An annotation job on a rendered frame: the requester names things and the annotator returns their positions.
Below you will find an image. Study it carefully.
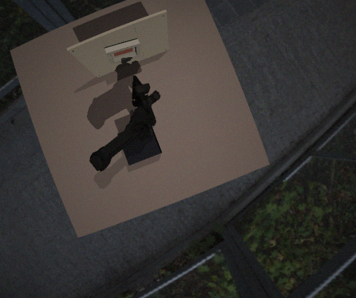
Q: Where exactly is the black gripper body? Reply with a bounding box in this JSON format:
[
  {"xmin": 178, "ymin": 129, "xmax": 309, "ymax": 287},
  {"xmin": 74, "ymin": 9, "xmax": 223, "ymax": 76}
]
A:
[{"xmin": 132, "ymin": 83, "xmax": 151, "ymax": 109}]

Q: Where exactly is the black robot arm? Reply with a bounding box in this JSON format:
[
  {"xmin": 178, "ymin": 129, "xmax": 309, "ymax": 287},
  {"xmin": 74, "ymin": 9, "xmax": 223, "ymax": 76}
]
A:
[{"xmin": 89, "ymin": 90, "xmax": 160, "ymax": 171}]

